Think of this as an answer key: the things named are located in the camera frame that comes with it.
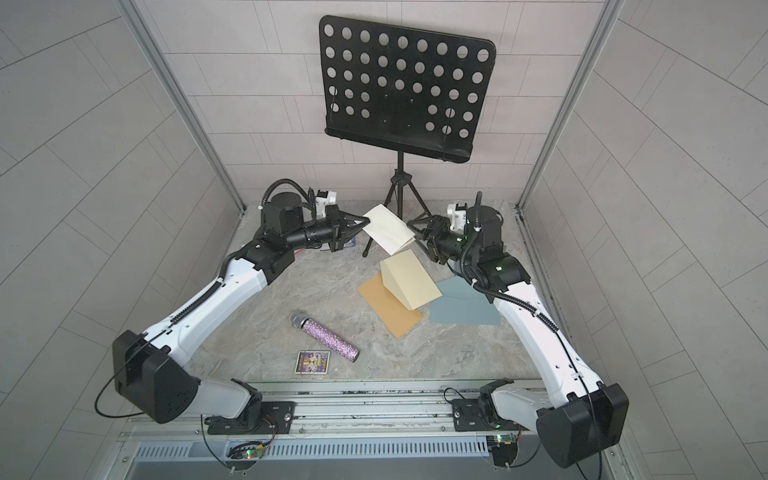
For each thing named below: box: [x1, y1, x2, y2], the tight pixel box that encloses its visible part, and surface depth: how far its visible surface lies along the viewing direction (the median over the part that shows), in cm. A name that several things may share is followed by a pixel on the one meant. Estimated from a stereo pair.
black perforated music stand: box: [321, 15, 495, 257], surface depth 67 cm
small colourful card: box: [295, 350, 331, 375], surface depth 80 cm
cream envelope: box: [380, 249, 443, 310], surface depth 98 cm
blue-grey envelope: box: [429, 276, 501, 325], surface depth 91 cm
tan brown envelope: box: [357, 272, 424, 338], surface depth 91 cm
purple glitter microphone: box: [289, 311, 360, 363], surface depth 83 cm
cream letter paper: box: [362, 204, 416, 256], surface depth 70 cm
